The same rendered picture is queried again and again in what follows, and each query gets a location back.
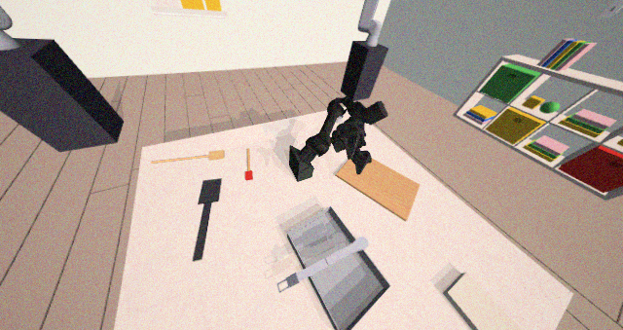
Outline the wooden board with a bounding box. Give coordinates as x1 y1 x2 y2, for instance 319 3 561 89
335 159 421 222

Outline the beige flat rectangular slab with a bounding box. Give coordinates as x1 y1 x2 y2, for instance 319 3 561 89
443 273 521 330

